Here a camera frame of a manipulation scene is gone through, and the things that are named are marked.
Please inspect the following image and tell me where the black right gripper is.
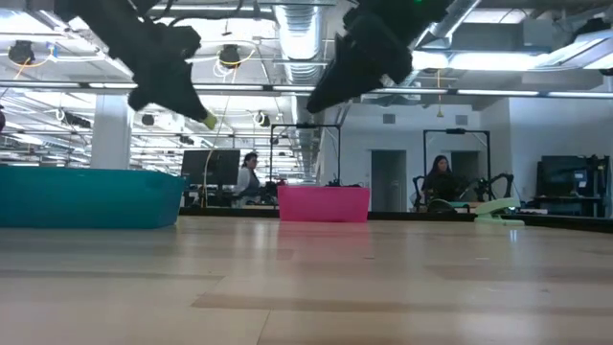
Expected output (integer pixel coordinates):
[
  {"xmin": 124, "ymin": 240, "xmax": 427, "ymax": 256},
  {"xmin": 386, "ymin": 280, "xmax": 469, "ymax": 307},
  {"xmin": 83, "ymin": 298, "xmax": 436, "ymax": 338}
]
[{"xmin": 306, "ymin": 0, "xmax": 418, "ymax": 115}]

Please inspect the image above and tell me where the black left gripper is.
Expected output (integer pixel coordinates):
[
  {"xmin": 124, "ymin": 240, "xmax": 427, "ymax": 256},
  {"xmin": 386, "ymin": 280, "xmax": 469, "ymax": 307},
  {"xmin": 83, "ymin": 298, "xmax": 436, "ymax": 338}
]
[{"xmin": 127, "ymin": 52, "xmax": 211, "ymax": 122}]

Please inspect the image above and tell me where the teal plastic bin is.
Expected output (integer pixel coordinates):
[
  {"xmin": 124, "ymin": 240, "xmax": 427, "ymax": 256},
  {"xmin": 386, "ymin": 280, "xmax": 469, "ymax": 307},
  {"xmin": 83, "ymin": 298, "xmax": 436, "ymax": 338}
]
[{"xmin": 0, "ymin": 166, "xmax": 187, "ymax": 229}]

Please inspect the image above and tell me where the black ceiling dome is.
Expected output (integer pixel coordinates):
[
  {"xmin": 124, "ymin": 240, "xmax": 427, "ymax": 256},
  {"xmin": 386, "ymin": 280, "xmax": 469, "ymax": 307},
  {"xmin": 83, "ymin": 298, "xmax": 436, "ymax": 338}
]
[
  {"xmin": 218, "ymin": 43, "xmax": 242, "ymax": 69},
  {"xmin": 8, "ymin": 39, "xmax": 35, "ymax": 66}
]

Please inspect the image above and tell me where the black computer monitor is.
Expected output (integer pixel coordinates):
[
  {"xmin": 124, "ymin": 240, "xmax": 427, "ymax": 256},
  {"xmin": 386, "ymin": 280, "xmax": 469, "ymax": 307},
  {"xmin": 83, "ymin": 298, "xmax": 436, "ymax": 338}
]
[{"xmin": 180, "ymin": 148, "xmax": 241, "ymax": 188}]

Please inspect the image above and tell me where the white square column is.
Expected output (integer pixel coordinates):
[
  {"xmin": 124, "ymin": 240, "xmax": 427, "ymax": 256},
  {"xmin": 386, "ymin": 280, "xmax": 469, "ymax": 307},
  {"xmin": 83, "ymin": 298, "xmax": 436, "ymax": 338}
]
[{"xmin": 90, "ymin": 94, "xmax": 133, "ymax": 170}]

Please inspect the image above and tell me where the person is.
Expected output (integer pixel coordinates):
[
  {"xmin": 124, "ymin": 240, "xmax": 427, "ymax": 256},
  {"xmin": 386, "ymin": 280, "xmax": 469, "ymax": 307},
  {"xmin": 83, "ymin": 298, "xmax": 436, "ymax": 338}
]
[
  {"xmin": 420, "ymin": 153, "xmax": 464, "ymax": 202},
  {"xmin": 234, "ymin": 151, "xmax": 263, "ymax": 205}
]

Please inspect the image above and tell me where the red plastic bin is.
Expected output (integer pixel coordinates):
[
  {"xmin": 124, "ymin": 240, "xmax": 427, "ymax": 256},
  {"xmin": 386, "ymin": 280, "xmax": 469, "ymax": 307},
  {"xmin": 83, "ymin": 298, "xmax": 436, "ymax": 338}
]
[{"xmin": 277, "ymin": 186, "xmax": 371, "ymax": 224}]

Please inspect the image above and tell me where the long light strip bar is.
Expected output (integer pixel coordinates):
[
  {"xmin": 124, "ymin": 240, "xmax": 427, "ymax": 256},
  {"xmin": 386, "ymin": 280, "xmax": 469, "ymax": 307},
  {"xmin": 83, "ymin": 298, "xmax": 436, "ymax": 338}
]
[{"xmin": 0, "ymin": 80, "xmax": 613, "ymax": 99}]

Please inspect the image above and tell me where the mint green stapler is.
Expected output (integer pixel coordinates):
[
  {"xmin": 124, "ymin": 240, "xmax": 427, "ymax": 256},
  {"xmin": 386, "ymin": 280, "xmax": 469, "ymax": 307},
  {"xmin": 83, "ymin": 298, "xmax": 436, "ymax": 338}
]
[{"xmin": 473, "ymin": 196, "xmax": 526, "ymax": 227}]

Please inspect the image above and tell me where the black equipment rack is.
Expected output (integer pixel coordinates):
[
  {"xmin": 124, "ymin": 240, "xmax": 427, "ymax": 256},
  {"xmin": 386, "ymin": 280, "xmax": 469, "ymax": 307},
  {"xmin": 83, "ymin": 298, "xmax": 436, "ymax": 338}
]
[{"xmin": 534, "ymin": 153, "xmax": 612, "ymax": 218}]

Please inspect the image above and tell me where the black rig frame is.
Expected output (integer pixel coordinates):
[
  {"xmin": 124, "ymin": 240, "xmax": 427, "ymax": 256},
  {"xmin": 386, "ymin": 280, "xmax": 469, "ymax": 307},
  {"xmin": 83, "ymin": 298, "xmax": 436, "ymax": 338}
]
[
  {"xmin": 421, "ymin": 127, "xmax": 492, "ymax": 202},
  {"xmin": 269, "ymin": 123, "xmax": 343, "ymax": 189}
]

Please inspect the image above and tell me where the silver ventilation duct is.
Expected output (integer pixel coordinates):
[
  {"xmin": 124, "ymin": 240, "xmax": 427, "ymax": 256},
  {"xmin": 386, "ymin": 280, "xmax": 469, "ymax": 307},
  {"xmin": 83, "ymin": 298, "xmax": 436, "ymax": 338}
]
[{"xmin": 273, "ymin": 3, "xmax": 329, "ymax": 150}]

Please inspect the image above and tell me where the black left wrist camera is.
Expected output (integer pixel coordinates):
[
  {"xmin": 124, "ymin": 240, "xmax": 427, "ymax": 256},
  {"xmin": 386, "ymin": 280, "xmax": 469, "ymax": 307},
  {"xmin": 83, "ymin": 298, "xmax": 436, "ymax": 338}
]
[{"xmin": 160, "ymin": 23, "xmax": 202, "ymax": 61}]

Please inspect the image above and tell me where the black aluminium table frame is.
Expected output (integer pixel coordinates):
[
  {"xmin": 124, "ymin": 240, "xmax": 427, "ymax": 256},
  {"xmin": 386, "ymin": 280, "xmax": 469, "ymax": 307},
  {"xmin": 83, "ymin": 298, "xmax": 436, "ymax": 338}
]
[{"xmin": 179, "ymin": 204, "xmax": 613, "ymax": 236}]

